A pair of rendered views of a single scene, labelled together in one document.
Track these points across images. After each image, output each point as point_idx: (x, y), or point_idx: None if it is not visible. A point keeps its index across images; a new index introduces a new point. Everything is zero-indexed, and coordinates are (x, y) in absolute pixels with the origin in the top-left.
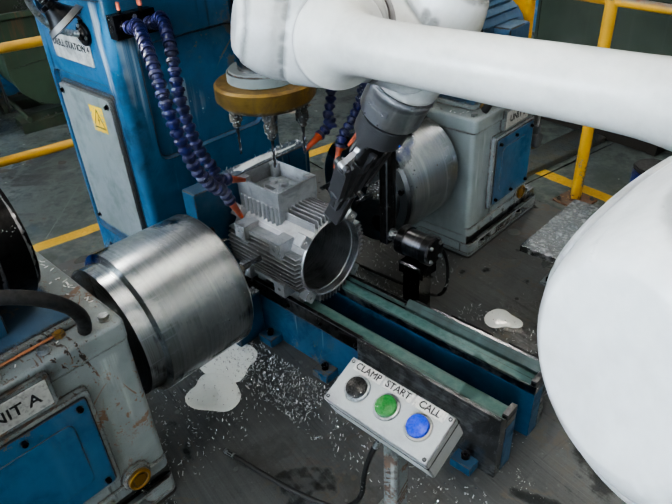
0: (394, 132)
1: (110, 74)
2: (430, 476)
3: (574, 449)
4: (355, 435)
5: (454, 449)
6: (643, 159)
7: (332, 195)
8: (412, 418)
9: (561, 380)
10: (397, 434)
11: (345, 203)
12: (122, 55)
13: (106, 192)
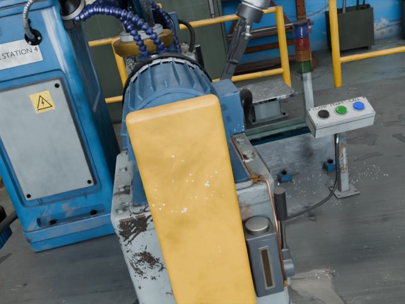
0: (266, 7)
1: (63, 57)
2: (329, 177)
3: (348, 143)
4: (286, 190)
5: (322, 166)
6: (293, 23)
7: (234, 61)
8: (355, 104)
9: None
10: (355, 113)
11: (234, 68)
12: (69, 41)
13: (42, 167)
